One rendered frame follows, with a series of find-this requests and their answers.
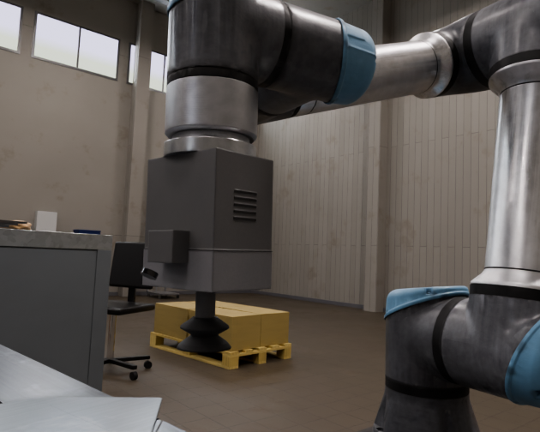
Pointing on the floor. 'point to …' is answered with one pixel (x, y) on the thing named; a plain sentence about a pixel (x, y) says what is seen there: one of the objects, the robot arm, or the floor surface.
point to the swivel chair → (133, 252)
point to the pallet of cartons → (266, 335)
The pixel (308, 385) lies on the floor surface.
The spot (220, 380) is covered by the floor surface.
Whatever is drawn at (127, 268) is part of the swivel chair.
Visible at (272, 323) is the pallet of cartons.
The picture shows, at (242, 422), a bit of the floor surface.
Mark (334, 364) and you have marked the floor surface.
